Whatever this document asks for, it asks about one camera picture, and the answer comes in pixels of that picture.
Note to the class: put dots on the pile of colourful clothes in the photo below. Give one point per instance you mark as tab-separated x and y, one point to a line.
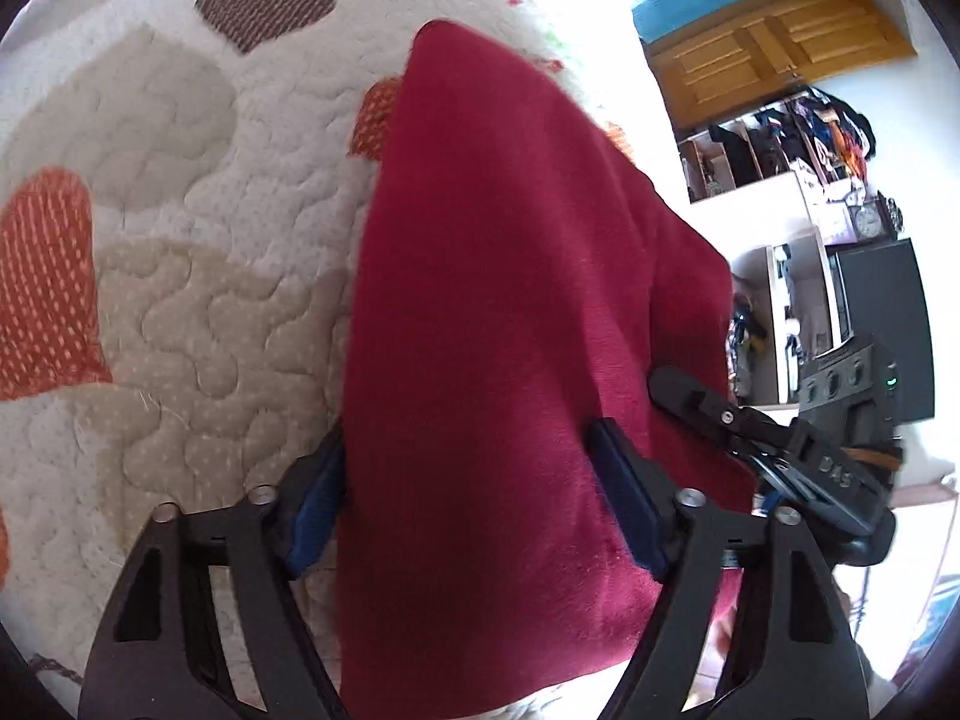
817	127

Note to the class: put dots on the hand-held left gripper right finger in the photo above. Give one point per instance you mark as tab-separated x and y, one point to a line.
622	487

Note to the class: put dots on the wooden door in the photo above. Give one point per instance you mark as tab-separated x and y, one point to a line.
750	60

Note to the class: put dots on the white shelf unit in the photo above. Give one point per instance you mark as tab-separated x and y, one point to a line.
780	202

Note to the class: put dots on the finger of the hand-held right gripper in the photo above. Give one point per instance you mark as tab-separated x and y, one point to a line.
697	401
780	476

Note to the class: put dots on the heart-patterned quilt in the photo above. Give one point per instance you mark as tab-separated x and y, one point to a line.
187	277

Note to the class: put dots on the dark red garment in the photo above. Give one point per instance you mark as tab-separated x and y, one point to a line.
510	277

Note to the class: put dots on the black monitor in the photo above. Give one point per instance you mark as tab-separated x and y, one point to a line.
885	292

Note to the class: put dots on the small round clock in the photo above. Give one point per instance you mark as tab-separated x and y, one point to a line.
868	219

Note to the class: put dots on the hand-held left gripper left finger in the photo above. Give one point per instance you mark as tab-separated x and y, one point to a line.
319	495

